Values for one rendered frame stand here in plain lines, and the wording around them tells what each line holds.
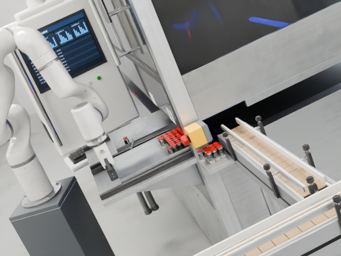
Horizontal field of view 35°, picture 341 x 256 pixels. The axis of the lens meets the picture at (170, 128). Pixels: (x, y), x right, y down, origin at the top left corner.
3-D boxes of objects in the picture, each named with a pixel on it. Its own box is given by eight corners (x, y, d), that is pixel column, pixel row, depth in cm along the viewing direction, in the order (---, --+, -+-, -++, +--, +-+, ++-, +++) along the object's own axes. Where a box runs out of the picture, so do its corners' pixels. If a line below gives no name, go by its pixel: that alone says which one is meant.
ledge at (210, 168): (231, 148, 215) (229, 144, 214) (243, 158, 203) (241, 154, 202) (199, 163, 213) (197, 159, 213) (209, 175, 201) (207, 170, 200)
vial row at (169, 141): (169, 141, 239) (166, 132, 238) (181, 154, 222) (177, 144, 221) (165, 144, 239) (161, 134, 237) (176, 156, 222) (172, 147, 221)
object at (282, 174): (220, 157, 216) (207, 122, 210) (255, 140, 217) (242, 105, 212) (304, 233, 152) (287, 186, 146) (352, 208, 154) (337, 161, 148)
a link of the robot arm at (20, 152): (5, 169, 238) (-22, 121, 230) (31, 148, 252) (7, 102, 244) (24, 166, 231) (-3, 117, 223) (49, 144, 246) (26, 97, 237)
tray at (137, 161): (181, 132, 244) (179, 126, 243) (200, 150, 220) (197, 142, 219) (112, 166, 239) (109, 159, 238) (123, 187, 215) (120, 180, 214)
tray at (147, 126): (171, 110, 276) (169, 104, 275) (186, 124, 252) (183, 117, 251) (110, 139, 272) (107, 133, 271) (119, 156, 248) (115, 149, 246)
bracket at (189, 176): (200, 180, 230) (189, 153, 226) (202, 182, 227) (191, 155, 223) (127, 216, 226) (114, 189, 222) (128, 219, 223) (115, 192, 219)
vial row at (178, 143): (174, 139, 240) (170, 130, 238) (186, 152, 223) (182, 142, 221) (170, 141, 239) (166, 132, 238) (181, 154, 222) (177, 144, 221)
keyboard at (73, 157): (133, 124, 305) (131, 120, 304) (141, 129, 292) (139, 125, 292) (68, 158, 295) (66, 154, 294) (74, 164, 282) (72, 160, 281)
